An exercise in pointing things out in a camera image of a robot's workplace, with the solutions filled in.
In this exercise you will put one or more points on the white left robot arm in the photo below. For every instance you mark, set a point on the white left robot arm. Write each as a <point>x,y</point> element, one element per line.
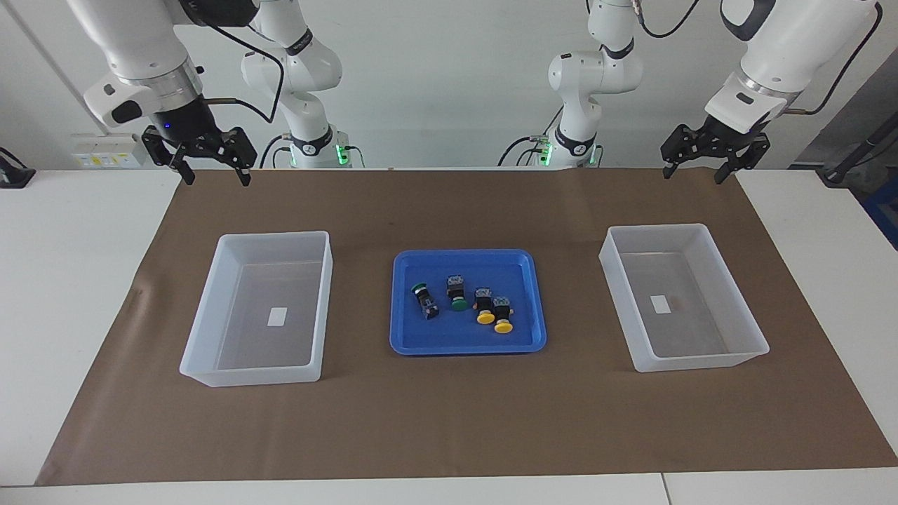
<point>779,49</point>

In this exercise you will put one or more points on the white label sticker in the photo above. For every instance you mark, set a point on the white label sticker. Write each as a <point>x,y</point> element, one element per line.
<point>278,317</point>
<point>659,304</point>

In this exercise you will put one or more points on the blue plastic tray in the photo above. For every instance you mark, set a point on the blue plastic tray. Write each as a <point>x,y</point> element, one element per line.
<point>463,337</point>

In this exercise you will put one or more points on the translucent white plastic box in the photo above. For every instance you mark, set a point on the translucent white plastic box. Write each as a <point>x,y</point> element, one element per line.
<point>273,351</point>
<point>701,330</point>

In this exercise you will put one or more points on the green push button switch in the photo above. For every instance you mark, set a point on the green push button switch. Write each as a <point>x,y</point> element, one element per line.
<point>426,303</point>
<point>457,289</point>

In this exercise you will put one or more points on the brown paper table mat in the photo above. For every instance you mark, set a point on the brown paper table mat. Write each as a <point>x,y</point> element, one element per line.
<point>456,421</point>

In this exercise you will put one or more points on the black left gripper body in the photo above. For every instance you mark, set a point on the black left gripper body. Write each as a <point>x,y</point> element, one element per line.
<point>715,140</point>

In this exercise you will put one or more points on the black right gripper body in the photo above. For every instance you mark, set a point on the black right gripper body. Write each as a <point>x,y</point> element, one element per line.
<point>186,130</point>

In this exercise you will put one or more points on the white wall socket strip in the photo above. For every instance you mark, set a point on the white wall socket strip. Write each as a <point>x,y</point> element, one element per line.
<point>105,151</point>

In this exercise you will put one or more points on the blue crate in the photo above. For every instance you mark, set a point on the blue crate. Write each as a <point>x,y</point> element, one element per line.
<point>885,210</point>

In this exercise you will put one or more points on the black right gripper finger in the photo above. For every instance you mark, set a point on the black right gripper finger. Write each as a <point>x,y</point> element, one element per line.
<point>184,167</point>
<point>243,172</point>

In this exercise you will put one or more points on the yellow push button switch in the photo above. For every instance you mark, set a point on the yellow push button switch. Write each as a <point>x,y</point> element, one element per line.
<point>483,303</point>
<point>501,312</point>

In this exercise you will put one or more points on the black device at table edge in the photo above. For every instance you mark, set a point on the black device at table edge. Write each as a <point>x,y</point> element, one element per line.
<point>14,174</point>

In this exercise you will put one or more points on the black metal stand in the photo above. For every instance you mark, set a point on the black metal stand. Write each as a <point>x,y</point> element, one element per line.
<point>859,154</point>

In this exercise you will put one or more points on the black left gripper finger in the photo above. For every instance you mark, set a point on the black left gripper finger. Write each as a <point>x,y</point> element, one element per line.
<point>727,170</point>
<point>669,167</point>

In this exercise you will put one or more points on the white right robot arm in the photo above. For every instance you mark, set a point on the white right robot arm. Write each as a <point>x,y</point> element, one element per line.
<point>133,42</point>

